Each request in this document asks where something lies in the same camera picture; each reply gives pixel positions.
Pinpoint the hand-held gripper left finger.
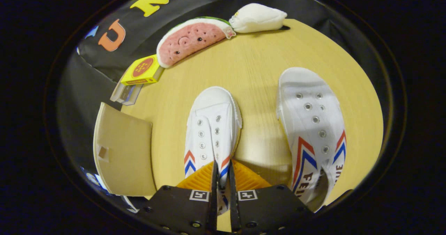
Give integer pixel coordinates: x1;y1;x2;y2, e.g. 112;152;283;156
136;160;218;235

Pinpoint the white plush toy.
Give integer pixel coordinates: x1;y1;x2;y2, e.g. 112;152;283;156
229;3;288;33

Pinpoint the yellow book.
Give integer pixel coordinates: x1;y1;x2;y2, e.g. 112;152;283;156
121;55;164;86

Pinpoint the watermelon slice plush toy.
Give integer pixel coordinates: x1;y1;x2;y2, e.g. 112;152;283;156
156;16;237;69

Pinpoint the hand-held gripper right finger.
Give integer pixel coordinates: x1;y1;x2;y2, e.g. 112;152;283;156
228;159;314;235

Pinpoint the white shoe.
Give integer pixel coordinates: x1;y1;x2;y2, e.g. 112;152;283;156
184;86;243;216
276;67;347;213

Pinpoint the beige storage box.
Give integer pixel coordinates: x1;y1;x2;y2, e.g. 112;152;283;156
93;102;157;196

